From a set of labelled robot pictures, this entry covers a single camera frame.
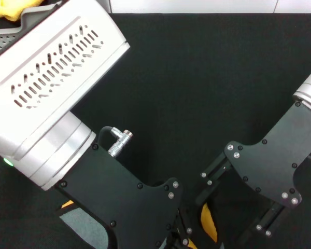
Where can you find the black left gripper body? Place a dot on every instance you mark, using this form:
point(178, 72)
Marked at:
point(114, 192)

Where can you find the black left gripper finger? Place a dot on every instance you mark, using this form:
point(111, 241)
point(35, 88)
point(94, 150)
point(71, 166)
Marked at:
point(184, 230)

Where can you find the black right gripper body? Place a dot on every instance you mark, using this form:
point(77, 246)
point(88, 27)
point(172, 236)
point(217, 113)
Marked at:
point(269, 160)

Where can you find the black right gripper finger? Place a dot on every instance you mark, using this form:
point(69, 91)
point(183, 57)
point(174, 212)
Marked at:
point(269, 223)
point(212, 173)

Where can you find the grey yellow black-edged towel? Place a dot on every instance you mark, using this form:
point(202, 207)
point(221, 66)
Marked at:
point(85, 228)

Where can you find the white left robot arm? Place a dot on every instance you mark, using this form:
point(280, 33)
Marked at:
point(46, 77)

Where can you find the grey perforated storage box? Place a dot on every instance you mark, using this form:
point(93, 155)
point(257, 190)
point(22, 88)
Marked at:
point(33, 18)

